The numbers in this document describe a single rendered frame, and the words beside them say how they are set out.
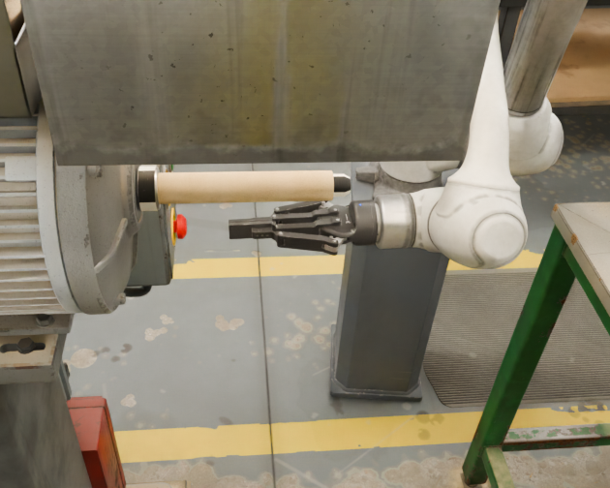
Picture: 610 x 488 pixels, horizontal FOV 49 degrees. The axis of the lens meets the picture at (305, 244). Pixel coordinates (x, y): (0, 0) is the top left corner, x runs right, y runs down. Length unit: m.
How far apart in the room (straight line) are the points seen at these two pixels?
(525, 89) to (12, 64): 1.09
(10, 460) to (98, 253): 0.38
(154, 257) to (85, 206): 0.44
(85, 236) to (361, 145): 0.25
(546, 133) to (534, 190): 1.50
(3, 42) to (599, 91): 2.62
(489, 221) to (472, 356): 1.37
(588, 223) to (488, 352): 1.05
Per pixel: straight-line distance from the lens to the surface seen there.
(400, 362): 1.98
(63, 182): 0.60
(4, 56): 0.58
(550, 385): 2.27
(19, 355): 0.75
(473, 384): 2.19
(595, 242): 1.28
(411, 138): 0.51
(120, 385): 2.13
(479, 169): 0.97
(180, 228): 1.08
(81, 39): 0.47
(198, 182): 0.70
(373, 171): 1.66
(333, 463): 1.96
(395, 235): 1.09
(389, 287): 1.75
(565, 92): 2.91
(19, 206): 0.62
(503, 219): 0.92
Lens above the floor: 1.67
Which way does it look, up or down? 41 degrees down
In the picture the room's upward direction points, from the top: 4 degrees clockwise
